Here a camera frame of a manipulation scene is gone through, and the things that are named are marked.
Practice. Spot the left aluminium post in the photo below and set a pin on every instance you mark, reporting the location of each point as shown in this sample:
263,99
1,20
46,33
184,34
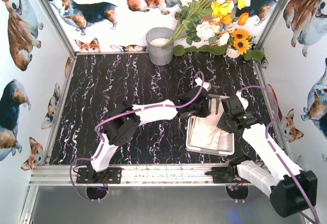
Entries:
57,26

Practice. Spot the aluminium front rail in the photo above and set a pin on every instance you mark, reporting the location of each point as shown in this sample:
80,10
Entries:
134,175

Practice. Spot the aluminium post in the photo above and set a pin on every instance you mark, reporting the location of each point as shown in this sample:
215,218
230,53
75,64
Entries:
270,24
57,26

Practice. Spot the grey metal bucket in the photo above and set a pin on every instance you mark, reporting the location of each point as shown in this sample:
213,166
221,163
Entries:
159,46

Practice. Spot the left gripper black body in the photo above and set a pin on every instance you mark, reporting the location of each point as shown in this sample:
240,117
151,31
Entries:
208,105

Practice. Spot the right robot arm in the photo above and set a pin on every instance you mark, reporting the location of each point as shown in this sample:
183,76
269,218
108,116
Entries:
290,188

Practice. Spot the white glove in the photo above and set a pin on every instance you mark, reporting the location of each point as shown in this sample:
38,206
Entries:
204,135

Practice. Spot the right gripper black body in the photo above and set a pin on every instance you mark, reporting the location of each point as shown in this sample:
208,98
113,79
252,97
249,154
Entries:
225,105

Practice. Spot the small white sunflower pot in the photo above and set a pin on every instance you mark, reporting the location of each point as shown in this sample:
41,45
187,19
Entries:
232,53

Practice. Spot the artificial flower bouquet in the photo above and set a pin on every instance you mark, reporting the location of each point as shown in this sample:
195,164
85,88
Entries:
208,20

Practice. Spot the right aluminium post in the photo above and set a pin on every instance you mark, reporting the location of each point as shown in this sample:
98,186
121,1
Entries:
270,24

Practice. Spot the white perforated storage basket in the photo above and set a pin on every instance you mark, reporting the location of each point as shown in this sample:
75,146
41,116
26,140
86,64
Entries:
221,110

